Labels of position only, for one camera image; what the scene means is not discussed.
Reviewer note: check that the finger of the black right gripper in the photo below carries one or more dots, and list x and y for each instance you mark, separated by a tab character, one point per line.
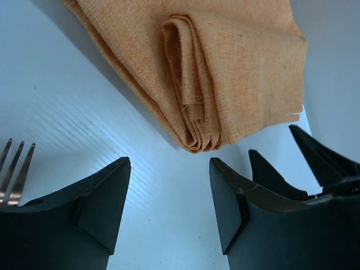
266	175
335	173

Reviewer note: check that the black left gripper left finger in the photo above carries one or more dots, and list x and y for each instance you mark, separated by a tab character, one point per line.
75	227

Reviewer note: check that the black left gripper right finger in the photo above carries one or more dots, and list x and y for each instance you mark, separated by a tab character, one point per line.
260	229

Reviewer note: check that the orange cloth placemat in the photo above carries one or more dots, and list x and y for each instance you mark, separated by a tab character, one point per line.
211	72

